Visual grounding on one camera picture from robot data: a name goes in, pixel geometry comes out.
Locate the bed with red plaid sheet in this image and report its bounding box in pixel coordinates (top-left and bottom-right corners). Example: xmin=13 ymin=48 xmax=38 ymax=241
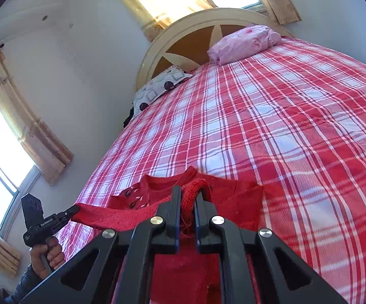
xmin=54 ymin=36 xmax=366 ymax=304

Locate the dark cloth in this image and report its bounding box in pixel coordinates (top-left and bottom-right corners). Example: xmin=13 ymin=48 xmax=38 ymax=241
xmin=123 ymin=106 xmax=136 ymax=128

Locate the red embroidered knit sweater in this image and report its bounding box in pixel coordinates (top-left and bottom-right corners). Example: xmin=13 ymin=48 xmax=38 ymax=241
xmin=70 ymin=165 xmax=264 ymax=304

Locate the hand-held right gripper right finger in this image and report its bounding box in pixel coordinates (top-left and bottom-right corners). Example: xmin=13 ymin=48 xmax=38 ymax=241
xmin=193 ymin=190 xmax=348 ymax=304

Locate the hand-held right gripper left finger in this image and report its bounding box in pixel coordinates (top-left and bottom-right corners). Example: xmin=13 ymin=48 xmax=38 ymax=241
xmin=20 ymin=185 xmax=183 ymax=304

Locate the cream and brown headboard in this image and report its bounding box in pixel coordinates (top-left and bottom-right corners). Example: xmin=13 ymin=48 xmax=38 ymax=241
xmin=135 ymin=7 xmax=294 ymax=84

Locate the pink floral pillow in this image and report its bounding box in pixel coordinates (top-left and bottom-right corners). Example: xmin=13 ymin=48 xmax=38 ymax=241
xmin=207 ymin=25 xmax=282 ymax=65

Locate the white patterned pillow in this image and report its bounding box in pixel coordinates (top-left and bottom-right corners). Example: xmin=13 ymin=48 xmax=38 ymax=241
xmin=132 ymin=64 xmax=194 ymax=112

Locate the person's left hand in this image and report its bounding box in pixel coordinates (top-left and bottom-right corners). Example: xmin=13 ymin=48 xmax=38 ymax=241
xmin=29 ymin=236 xmax=66 ymax=280

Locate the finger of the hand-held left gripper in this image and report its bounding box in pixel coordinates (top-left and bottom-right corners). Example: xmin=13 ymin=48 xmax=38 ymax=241
xmin=52 ymin=205 xmax=81 ymax=229

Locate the person's left forearm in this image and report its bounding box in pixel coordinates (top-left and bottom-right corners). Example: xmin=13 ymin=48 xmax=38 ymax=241
xmin=4 ymin=264 xmax=45 ymax=304

